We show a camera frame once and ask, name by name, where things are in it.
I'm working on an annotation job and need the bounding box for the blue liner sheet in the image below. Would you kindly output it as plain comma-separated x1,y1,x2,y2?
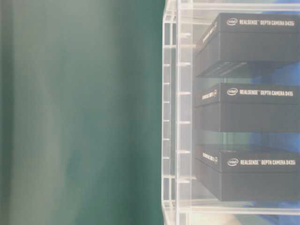
249,62,300,152

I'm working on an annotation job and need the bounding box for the black RealSense D415 box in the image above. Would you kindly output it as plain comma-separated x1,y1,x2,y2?
194,83,300,133

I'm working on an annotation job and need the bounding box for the clear plastic storage bin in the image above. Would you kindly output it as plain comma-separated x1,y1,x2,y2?
161,0,300,225

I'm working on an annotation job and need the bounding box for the black RealSense D435i box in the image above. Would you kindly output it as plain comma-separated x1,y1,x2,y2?
194,144,300,202
194,13,300,78

